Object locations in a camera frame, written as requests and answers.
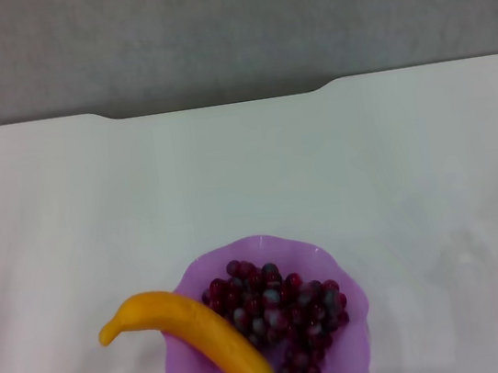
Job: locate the dark red grape bunch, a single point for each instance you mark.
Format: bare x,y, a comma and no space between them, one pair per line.
285,311

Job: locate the yellow banana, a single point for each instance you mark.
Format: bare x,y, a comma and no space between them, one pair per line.
194,324

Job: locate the purple wavy plastic plate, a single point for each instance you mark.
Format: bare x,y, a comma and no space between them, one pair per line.
347,358

